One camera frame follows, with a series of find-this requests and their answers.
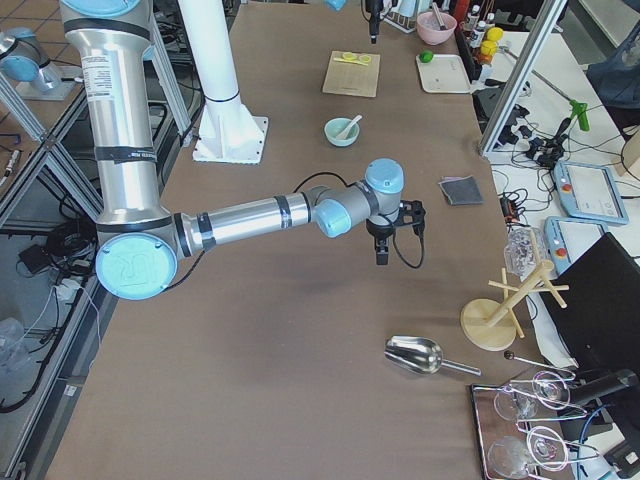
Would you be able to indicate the pink ice bowl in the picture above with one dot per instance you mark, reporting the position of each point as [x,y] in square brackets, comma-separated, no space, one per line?
[429,30]

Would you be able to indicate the grey folded cloth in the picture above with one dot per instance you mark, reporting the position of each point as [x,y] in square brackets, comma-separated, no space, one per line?
[459,191]

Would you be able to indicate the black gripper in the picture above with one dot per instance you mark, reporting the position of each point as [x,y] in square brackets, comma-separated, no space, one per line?
[379,229]
[373,19]

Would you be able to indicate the light green bowl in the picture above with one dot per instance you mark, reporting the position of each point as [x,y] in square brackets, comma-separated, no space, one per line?
[335,126]

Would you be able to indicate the black monitor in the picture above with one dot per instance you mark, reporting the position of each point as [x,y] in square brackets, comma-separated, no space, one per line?
[600,324]

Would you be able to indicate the teach pendant far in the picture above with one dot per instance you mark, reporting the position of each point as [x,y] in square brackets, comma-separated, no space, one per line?
[589,192]

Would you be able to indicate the wooden mug tree stand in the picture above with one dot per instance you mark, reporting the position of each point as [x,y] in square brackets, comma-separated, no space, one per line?
[493,325]

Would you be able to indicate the aluminium frame post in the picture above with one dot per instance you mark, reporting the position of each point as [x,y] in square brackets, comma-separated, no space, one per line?
[532,48]

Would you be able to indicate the teach pendant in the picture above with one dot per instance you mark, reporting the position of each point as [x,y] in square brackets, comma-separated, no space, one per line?
[589,192]
[569,238]

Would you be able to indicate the white ceramic spoon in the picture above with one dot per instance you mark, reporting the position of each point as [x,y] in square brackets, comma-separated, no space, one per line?
[344,133]

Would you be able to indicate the bamboo cutting board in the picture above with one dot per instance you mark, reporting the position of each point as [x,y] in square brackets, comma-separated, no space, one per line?
[351,79]

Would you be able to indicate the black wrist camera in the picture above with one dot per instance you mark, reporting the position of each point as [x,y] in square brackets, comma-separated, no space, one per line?
[412,214]

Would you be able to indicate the metal scoop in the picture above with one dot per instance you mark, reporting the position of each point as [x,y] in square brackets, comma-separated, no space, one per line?
[422,355]

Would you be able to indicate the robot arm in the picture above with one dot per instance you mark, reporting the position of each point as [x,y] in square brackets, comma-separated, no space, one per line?
[140,241]

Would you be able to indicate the green lime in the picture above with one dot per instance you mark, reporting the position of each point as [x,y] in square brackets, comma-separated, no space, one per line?
[426,56]

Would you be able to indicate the yellow plastic knife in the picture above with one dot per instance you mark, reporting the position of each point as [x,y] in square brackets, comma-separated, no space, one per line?
[341,60]

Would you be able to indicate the teach pendant near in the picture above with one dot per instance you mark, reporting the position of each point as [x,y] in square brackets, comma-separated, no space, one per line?
[569,238]

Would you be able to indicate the wire glass rack tray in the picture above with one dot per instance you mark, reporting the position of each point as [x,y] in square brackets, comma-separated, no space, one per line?
[518,427]

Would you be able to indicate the green clamp tool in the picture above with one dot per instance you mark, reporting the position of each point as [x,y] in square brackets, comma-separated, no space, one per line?
[579,111]

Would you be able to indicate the cream rabbit tray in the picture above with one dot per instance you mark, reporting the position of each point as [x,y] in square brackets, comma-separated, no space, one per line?
[443,74]

